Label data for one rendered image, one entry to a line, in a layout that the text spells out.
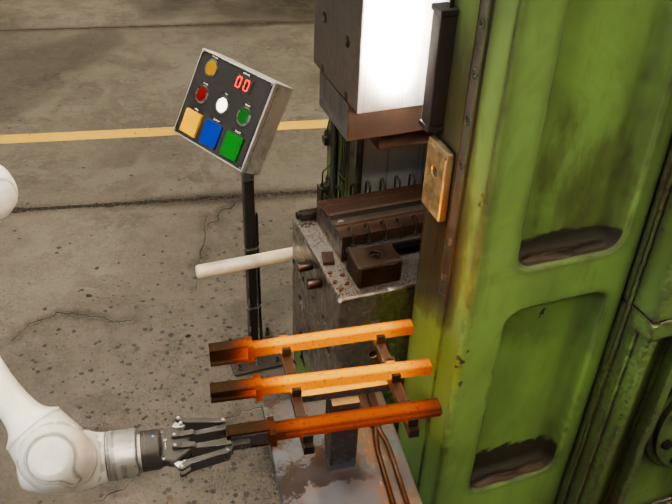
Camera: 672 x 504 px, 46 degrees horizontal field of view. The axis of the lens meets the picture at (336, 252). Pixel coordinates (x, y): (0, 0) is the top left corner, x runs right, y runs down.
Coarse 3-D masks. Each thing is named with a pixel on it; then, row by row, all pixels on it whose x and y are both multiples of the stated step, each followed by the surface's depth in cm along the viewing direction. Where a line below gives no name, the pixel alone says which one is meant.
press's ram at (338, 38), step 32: (320, 0) 185; (352, 0) 166; (384, 0) 162; (416, 0) 165; (448, 0) 167; (320, 32) 189; (352, 32) 169; (384, 32) 166; (416, 32) 169; (320, 64) 193; (352, 64) 173; (384, 64) 171; (416, 64) 174; (352, 96) 176; (384, 96) 176; (416, 96) 178
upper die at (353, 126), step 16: (320, 80) 195; (320, 96) 198; (336, 96) 186; (336, 112) 188; (352, 112) 181; (368, 112) 182; (384, 112) 184; (400, 112) 186; (416, 112) 187; (352, 128) 184; (368, 128) 185; (384, 128) 187; (400, 128) 188; (416, 128) 190
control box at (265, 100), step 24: (216, 72) 240; (240, 72) 234; (192, 96) 246; (216, 96) 240; (240, 96) 234; (264, 96) 228; (288, 96) 232; (216, 120) 239; (264, 120) 229; (264, 144) 234; (240, 168) 232
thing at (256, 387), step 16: (352, 368) 164; (368, 368) 164; (384, 368) 165; (400, 368) 165; (416, 368) 165; (224, 384) 159; (240, 384) 159; (256, 384) 159; (272, 384) 160; (288, 384) 160; (304, 384) 161; (320, 384) 162; (336, 384) 163; (224, 400) 159; (256, 400) 160
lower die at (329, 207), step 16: (368, 192) 222; (384, 192) 222; (400, 192) 222; (416, 192) 221; (320, 208) 215; (336, 208) 213; (352, 208) 213; (368, 208) 212; (416, 208) 212; (320, 224) 218; (336, 224) 205; (352, 224) 207; (336, 240) 207
